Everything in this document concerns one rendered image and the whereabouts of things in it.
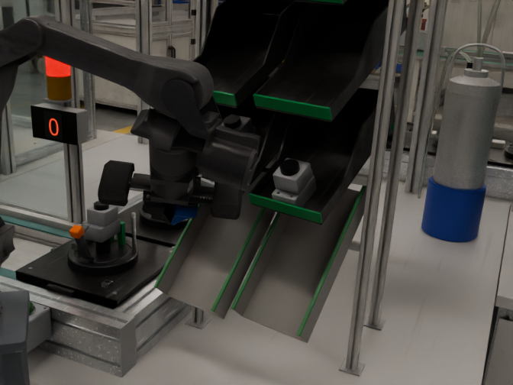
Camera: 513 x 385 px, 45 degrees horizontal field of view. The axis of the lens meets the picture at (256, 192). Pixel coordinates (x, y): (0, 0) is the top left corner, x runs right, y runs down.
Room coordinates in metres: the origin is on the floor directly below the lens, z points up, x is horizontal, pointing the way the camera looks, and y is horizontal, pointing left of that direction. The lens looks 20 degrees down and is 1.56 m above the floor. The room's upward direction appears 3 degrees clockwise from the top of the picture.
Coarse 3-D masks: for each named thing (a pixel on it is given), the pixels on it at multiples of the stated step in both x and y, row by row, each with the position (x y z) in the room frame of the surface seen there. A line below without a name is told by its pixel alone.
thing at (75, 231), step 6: (72, 228) 1.06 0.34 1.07; (78, 228) 1.06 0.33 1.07; (84, 228) 1.08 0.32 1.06; (72, 234) 1.06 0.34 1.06; (78, 234) 1.05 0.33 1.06; (78, 240) 1.06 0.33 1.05; (84, 240) 1.07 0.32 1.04; (78, 246) 1.07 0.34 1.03; (84, 246) 1.07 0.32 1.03; (84, 252) 1.07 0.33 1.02
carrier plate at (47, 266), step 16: (128, 240) 1.24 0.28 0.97; (48, 256) 1.14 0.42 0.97; (64, 256) 1.14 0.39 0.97; (144, 256) 1.16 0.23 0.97; (160, 256) 1.17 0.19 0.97; (16, 272) 1.07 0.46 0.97; (32, 272) 1.07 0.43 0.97; (48, 272) 1.07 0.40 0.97; (64, 272) 1.07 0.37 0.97; (128, 272) 1.09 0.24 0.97; (144, 272) 1.09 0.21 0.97; (160, 272) 1.11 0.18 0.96; (80, 288) 1.02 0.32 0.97; (96, 288) 1.02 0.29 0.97; (112, 288) 1.02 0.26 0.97; (128, 288) 1.03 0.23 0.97; (112, 304) 0.98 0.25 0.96
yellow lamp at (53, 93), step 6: (48, 78) 1.30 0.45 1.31; (54, 78) 1.29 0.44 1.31; (60, 78) 1.30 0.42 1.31; (66, 78) 1.30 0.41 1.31; (48, 84) 1.30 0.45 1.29; (54, 84) 1.29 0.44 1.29; (60, 84) 1.30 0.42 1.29; (66, 84) 1.30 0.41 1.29; (48, 90) 1.30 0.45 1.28; (54, 90) 1.29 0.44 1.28; (60, 90) 1.30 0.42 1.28; (66, 90) 1.30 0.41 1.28; (48, 96) 1.30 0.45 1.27; (54, 96) 1.29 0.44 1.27; (60, 96) 1.29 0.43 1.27; (66, 96) 1.30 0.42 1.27
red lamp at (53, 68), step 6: (48, 60) 1.30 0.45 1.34; (54, 60) 1.29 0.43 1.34; (48, 66) 1.30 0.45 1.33; (54, 66) 1.29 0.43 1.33; (60, 66) 1.30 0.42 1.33; (66, 66) 1.31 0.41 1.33; (48, 72) 1.30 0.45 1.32; (54, 72) 1.29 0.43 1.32; (60, 72) 1.30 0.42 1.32; (66, 72) 1.31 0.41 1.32
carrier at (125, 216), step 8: (136, 208) 1.42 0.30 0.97; (120, 216) 1.36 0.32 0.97; (128, 216) 1.37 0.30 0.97; (136, 216) 1.37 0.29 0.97; (144, 216) 1.33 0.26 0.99; (152, 216) 1.32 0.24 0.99; (128, 224) 1.32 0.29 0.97; (136, 224) 1.32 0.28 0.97; (144, 224) 1.32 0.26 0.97; (152, 224) 1.31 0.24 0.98; (160, 224) 1.30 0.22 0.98; (176, 224) 1.31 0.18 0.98; (184, 224) 1.32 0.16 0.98; (128, 232) 1.28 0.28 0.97; (136, 232) 1.28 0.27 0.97; (144, 232) 1.28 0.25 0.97; (152, 232) 1.28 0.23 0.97; (160, 232) 1.28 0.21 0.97; (168, 232) 1.29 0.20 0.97; (176, 232) 1.29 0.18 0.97; (144, 240) 1.26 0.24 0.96; (152, 240) 1.25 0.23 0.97; (160, 240) 1.24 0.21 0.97; (168, 240) 1.25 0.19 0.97; (176, 240) 1.25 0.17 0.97
